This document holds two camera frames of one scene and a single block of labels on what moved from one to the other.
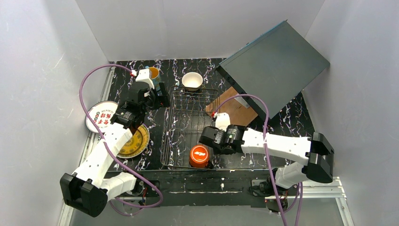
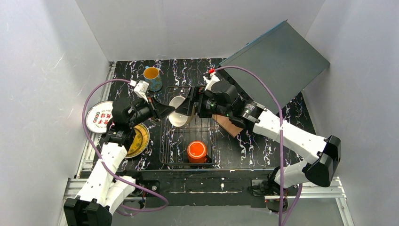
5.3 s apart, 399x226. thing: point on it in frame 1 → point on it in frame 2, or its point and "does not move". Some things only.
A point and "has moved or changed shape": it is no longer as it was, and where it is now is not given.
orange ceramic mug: (199, 156) has moved or changed shape
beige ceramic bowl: (192, 81) → (176, 119)
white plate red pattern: (102, 113) does not move
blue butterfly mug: (154, 74) does not move
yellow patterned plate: (137, 144) does not move
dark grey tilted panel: (277, 66) does not move
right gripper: (206, 137) → (197, 102)
